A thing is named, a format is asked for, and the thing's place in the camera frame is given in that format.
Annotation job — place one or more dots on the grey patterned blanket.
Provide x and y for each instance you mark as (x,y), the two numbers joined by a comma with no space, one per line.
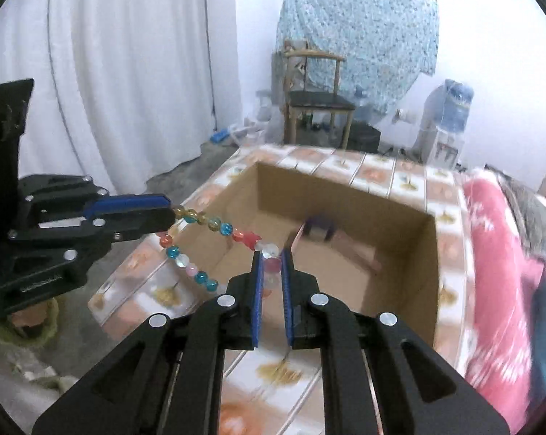
(526,217)

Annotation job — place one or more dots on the pink floral blanket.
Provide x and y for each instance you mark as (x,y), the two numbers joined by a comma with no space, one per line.
(495,281)

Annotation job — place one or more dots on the purple smart watch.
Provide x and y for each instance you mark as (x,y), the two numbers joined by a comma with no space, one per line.
(318,229)

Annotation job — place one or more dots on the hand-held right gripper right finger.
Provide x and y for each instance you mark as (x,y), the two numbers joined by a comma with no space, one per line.
(287,299)

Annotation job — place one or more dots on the brown cardboard box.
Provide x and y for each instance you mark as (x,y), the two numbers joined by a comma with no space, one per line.
(390,258)

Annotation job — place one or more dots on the black box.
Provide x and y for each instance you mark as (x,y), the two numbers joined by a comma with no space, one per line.
(365,137)

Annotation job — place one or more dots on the wooden chair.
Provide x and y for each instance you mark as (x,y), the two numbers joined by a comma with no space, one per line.
(318,99)

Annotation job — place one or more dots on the clear plastic bottle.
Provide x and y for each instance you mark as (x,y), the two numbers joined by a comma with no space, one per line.
(263,108)

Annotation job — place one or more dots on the blue power strip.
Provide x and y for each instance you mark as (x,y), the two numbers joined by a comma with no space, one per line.
(219,136)

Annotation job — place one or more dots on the white curtain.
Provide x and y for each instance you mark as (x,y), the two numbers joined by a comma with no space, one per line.
(118,77)

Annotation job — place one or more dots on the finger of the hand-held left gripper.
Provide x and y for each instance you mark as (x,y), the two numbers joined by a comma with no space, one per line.
(132,204)
(136,226)

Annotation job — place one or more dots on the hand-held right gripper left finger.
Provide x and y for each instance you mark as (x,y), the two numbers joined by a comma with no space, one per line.
(256,299)

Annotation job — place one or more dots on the green shaggy rug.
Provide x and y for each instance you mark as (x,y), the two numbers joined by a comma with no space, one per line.
(0,330)

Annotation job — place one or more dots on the white water dispenser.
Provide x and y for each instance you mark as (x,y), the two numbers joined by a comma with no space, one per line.
(436,145)

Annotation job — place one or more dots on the light blue floral cloth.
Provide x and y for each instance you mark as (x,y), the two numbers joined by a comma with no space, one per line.
(359,31)

